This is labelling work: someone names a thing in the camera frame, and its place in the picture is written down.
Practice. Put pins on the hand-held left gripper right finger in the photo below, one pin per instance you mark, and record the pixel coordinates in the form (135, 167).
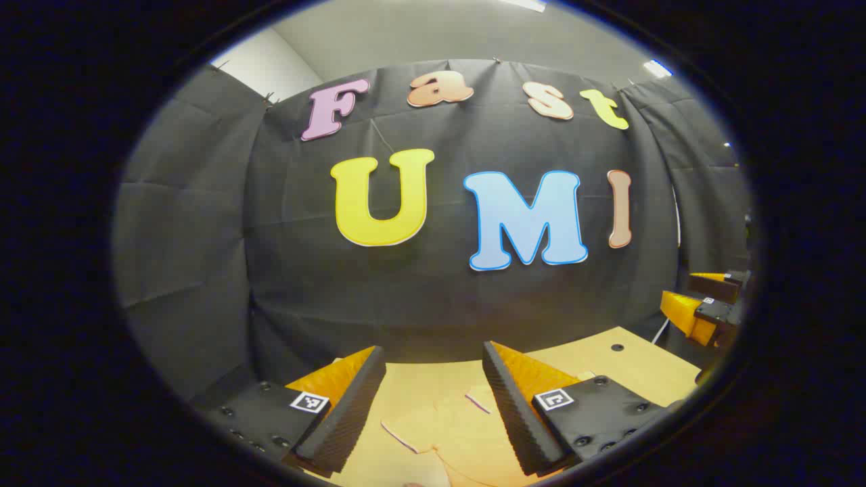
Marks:
(517, 419)

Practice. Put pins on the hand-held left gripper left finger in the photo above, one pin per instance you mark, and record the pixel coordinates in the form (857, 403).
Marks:
(352, 412)

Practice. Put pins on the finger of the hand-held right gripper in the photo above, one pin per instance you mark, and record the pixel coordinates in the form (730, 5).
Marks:
(687, 314)
(717, 285)

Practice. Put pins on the orange T-shirt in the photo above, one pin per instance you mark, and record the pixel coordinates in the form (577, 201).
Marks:
(460, 446)

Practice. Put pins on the ceiling light panel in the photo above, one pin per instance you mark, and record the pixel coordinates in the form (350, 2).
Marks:
(657, 68)
(524, 4)

